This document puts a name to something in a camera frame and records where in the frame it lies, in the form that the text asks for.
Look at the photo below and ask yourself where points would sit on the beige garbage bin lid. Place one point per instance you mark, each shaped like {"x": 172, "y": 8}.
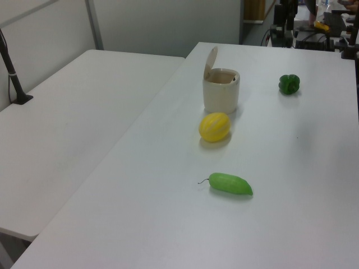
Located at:
{"x": 211, "y": 60}

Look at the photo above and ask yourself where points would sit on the beige plastic garbage bin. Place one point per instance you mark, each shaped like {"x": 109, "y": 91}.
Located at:
{"x": 221, "y": 95}

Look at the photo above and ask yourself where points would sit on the yellow striped toy melon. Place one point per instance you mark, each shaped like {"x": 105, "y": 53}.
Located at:
{"x": 214, "y": 127}

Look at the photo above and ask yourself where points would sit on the light green toy cucumber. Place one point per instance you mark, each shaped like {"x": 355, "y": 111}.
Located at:
{"x": 230, "y": 185}

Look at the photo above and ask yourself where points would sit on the white side table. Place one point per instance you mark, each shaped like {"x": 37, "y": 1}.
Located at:
{"x": 70, "y": 126}

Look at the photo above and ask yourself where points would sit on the dark green toy bell pepper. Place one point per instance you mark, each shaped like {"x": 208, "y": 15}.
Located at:
{"x": 289, "y": 84}

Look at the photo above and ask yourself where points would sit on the brown wooden panel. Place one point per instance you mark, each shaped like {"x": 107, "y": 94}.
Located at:
{"x": 253, "y": 9}

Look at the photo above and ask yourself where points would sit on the black stand with clamp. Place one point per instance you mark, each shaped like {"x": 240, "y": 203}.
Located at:
{"x": 283, "y": 30}

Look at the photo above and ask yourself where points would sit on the black pole with base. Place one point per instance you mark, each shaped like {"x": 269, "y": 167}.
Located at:
{"x": 14, "y": 81}

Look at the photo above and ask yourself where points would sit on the yellow object on desk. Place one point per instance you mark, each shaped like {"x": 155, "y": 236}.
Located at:
{"x": 321, "y": 26}

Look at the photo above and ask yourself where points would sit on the black equipment on desk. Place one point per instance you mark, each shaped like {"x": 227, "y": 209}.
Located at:
{"x": 336, "y": 22}

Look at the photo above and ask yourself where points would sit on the grey partition post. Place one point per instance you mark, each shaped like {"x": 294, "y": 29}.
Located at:
{"x": 94, "y": 25}

